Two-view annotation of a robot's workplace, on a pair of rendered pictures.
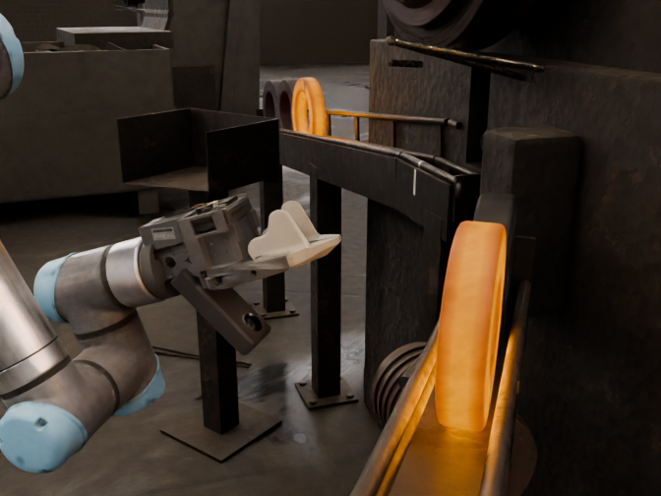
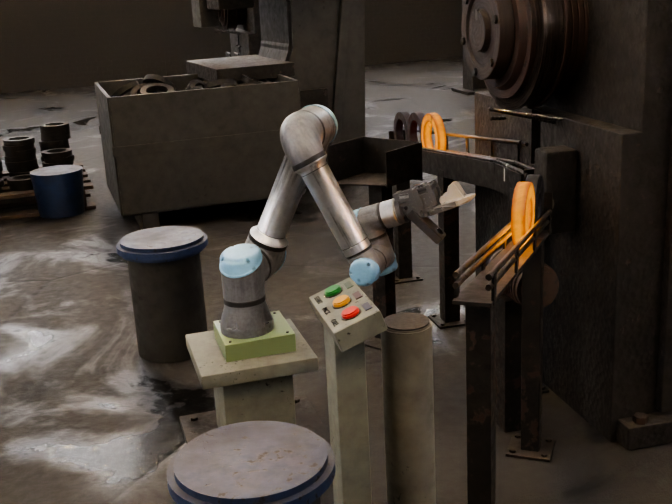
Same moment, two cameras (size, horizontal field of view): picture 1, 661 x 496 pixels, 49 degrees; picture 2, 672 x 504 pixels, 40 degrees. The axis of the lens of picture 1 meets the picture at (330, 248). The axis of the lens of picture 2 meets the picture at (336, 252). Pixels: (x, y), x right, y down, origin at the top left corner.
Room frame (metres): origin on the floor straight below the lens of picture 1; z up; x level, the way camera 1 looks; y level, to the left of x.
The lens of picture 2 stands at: (-1.67, 0.19, 1.31)
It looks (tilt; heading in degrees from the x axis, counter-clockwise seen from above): 17 degrees down; 4
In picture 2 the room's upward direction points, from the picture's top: 3 degrees counter-clockwise
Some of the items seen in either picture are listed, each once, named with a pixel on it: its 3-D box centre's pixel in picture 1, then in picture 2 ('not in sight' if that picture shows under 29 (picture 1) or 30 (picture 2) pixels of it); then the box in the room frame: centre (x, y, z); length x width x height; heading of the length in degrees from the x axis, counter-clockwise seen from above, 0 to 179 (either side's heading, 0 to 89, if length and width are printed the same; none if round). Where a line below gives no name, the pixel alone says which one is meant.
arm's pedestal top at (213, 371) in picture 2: not in sight; (249, 351); (0.74, 0.63, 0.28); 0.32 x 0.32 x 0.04; 20
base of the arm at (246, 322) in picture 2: not in sight; (245, 312); (0.73, 0.63, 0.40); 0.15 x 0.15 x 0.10
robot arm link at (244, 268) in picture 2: not in sight; (243, 271); (0.74, 0.63, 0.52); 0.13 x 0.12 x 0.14; 166
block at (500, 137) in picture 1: (526, 222); (556, 189); (0.90, -0.25, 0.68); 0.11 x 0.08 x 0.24; 108
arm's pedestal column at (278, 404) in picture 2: not in sight; (253, 399); (0.74, 0.63, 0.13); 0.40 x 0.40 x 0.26; 20
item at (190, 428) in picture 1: (207, 282); (377, 243); (1.50, 0.27, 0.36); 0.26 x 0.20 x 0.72; 53
